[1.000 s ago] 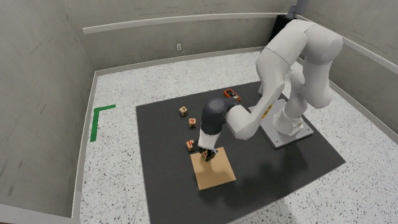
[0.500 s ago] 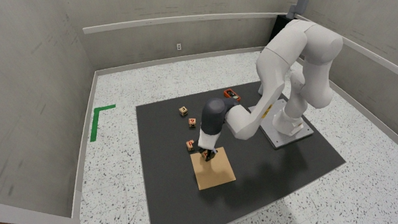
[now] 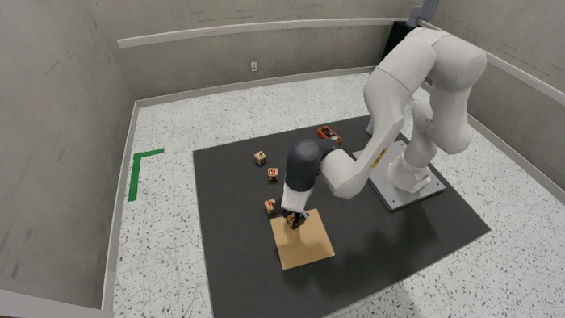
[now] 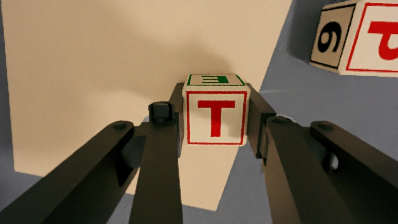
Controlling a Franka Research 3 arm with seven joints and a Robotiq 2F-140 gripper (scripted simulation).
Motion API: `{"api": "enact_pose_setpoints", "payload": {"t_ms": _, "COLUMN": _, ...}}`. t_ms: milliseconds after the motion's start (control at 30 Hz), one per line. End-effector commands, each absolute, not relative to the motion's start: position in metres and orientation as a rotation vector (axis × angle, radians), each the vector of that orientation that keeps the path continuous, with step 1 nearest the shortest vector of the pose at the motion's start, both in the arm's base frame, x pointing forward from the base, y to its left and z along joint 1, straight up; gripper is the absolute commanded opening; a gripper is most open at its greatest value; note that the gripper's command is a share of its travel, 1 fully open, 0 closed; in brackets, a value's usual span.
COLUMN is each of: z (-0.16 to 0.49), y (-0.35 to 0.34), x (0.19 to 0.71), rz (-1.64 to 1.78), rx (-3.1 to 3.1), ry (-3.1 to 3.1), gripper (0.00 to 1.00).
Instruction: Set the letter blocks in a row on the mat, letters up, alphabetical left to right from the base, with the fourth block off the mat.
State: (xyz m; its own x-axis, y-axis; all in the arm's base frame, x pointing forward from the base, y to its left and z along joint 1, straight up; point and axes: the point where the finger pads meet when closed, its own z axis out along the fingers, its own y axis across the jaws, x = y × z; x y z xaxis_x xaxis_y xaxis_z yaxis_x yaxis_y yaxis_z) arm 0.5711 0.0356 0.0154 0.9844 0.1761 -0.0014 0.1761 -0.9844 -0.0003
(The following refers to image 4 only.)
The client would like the beige mat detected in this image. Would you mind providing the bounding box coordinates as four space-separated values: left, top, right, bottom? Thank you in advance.
1 0 292 211

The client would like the beige letter block with red t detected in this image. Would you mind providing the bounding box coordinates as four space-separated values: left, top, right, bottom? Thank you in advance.
182 75 251 146

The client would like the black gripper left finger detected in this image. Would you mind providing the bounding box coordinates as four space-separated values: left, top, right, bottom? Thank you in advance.
0 83 185 224

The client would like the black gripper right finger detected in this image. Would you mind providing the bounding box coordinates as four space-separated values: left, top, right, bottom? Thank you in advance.
245 83 398 224

